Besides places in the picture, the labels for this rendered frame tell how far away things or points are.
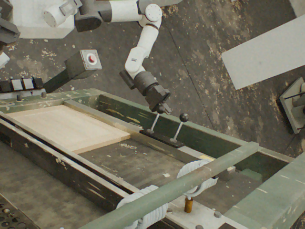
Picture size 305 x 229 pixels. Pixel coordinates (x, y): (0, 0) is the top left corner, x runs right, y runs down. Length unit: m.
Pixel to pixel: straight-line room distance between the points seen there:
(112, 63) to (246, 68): 2.26
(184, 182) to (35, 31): 0.92
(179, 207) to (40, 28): 0.85
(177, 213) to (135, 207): 0.29
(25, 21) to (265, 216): 0.99
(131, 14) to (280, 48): 3.45
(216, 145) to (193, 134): 0.12
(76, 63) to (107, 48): 1.48
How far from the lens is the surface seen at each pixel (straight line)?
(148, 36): 1.52
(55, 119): 1.54
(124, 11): 1.50
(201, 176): 0.60
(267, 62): 4.85
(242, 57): 4.95
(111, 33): 3.52
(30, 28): 1.31
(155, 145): 1.33
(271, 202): 0.92
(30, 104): 1.66
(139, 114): 1.69
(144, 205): 0.49
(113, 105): 1.82
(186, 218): 0.76
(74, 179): 1.01
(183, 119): 1.30
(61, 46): 3.07
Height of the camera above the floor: 2.33
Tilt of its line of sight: 42 degrees down
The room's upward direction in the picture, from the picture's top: 69 degrees clockwise
